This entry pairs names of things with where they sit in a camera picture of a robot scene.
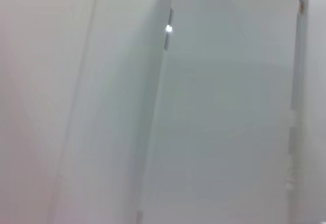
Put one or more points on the shiny metal wall strip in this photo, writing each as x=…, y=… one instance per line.
x=171, y=12

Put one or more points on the white wall panel seam strip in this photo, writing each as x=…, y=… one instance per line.
x=298, y=81

